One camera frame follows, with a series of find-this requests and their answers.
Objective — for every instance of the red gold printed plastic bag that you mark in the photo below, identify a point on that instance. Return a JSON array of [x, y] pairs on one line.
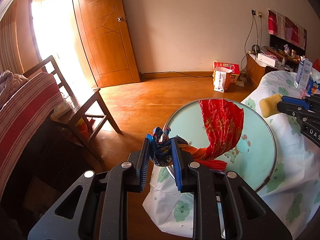
[[223, 123]]

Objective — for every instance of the red bag on cabinet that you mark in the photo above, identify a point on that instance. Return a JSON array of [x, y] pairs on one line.
[[316, 65]]

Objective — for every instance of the white paper shopping bag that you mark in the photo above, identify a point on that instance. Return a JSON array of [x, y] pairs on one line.
[[221, 79]]

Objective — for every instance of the blue snack wrapper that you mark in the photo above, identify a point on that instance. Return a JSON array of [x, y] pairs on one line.
[[160, 147]]

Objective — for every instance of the wooden door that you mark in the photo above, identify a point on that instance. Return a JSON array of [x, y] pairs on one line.
[[106, 40]]

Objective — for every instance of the light blue cartoon trash bin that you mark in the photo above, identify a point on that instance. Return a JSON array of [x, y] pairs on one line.
[[253, 159]]

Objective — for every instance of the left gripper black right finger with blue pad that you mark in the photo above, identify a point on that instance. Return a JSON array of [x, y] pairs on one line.
[[225, 206]]

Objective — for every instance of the red gift box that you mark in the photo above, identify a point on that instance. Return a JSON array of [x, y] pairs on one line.
[[235, 71]]

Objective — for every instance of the yellow sponge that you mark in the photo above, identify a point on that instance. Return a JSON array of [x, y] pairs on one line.
[[268, 106]]

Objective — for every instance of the red striped blanket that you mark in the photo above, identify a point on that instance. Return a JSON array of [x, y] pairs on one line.
[[22, 115]]

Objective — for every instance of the blue white LOOK carton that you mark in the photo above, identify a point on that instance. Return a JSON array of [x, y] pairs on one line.
[[313, 86]]

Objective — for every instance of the black television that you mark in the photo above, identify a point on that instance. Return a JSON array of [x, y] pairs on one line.
[[279, 43]]

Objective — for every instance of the tall white milk carton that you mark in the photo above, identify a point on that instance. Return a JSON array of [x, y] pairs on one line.
[[303, 73]]

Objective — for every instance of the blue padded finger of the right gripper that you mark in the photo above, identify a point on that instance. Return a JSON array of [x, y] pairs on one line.
[[291, 103]]

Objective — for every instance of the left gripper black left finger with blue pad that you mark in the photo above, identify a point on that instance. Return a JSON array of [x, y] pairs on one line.
[[95, 205]]

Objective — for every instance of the white long box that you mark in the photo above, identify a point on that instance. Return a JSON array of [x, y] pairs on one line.
[[266, 59]]

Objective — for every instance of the dark wooden chair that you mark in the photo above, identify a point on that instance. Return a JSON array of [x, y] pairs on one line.
[[90, 108]]

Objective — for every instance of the red patterned cloth cover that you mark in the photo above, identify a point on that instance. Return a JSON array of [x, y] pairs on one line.
[[284, 28]]

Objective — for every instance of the wall power outlet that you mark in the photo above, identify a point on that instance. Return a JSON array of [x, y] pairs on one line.
[[256, 13]]

